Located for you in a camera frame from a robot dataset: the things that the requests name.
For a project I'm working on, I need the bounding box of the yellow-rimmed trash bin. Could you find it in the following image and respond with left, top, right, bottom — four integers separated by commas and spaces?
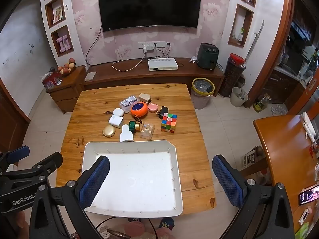
191, 78, 215, 110

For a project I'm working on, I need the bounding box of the gold round compact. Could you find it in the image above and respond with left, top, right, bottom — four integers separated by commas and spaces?
103, 125, 116, 137

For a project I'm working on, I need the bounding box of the long wooden television cabinet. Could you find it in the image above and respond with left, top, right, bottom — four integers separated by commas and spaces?
81, 58, 225, 97

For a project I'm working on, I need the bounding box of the dark green air fryer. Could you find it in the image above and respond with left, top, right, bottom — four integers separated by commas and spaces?
197, 43, 219, 71

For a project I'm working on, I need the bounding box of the tall dark red-lidded cylinder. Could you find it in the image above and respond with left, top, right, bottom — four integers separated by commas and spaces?
219, 53, 246, 98

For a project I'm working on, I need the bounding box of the fruit ornament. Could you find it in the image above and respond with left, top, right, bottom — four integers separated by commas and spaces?
57, 58, 76, 76

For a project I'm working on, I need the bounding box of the printed cardboard box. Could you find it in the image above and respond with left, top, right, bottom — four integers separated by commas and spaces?
240, 146, 265, 167

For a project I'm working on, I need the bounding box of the white tissue holder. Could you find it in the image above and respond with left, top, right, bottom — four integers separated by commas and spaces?
300, 112, 316, 142

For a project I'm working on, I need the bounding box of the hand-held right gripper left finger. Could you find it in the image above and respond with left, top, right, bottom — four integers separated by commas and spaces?
29, 156, 110, 239

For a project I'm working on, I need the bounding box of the orange wooden side table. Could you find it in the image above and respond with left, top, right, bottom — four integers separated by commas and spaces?
253, 115, 319, 234

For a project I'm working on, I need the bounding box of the orange round reel with carabiner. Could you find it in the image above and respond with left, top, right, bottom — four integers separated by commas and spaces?
131, 102, 150, 124

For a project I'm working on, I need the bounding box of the black wall television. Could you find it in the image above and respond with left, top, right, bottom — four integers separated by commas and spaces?
98, 0, 203, 33

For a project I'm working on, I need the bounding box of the smartphone with lit screen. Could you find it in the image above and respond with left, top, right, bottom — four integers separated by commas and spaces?
298, 185, 319, 206

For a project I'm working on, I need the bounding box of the white bottle-shaped piece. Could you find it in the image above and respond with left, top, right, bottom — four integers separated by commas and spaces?
120, 124, 134, 142

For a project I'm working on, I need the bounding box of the white plastic tray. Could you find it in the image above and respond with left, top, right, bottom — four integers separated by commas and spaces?
81, 139, 184, 218

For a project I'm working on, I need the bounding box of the small clear sticker box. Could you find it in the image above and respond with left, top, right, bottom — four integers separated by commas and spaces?
140, 122, 155, 140

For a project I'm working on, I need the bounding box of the black power adapter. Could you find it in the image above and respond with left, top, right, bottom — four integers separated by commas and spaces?
156, 106, 169, 120

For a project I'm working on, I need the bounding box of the picture card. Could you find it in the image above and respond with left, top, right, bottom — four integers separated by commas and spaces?
53, 5, 63, 22

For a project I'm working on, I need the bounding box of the clear labelled plastic box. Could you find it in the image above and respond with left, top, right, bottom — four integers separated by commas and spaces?
119, 96, 137, 109

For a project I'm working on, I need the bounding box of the oil bottle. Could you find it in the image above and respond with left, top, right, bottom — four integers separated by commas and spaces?
253, 93, 271, 112

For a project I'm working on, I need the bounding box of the curved sword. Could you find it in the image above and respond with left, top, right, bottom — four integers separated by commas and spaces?
243, 19, 265, 66

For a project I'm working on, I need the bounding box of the brown wooden door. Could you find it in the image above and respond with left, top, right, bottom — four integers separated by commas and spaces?
0, 78, 32, 166

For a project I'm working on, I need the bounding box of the wooden side cabinet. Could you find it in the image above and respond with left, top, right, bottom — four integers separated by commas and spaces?
45, 65, 87, 114

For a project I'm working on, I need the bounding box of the colourful puzzle cube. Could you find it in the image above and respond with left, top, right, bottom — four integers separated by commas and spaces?
161, 113, 177, 133

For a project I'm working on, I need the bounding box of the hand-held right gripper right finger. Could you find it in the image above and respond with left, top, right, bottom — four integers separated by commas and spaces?
212, 154, 295, 239

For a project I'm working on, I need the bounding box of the red tissue box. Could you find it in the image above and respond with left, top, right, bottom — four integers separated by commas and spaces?
41, 72, 63, 90

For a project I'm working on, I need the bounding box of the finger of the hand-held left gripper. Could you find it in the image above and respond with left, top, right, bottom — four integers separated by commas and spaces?
0, 145, 30, 172
0, 152, 63, 188

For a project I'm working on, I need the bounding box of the white power adapter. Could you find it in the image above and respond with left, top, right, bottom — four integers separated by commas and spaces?
108, 115, 124, 126

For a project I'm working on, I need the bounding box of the white wall socket strip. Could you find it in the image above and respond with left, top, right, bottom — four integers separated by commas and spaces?
138, 41, 166, 49

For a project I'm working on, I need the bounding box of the white charger with cable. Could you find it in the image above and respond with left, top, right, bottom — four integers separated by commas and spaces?
112, 45, 150, 71

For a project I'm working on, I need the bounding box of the white set-top box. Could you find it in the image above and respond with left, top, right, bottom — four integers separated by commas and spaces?
148, 58, 179, 72

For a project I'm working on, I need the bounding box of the white bucket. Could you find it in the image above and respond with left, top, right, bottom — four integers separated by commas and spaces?
230, 87, 249, 108

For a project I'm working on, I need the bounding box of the black television cable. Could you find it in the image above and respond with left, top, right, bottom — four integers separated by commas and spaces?
85, 25, 102, 66

